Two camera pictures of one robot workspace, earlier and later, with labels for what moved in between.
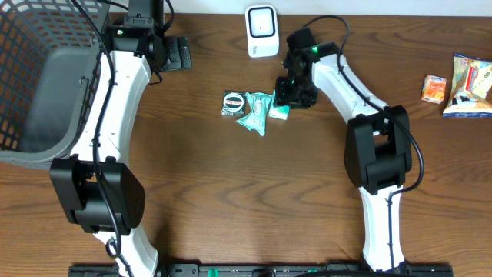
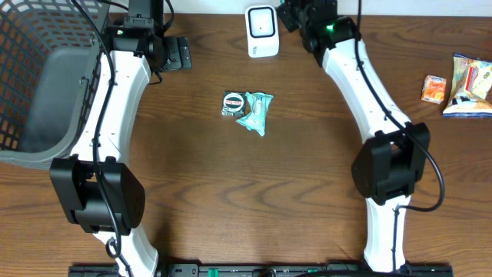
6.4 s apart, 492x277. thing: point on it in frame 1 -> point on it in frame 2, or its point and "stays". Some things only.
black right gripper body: x=294 y=89 -> x=290 y=11
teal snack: x=256 y=118 stays
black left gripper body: x=178 y=52 stays
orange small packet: x=433 y=89 stays
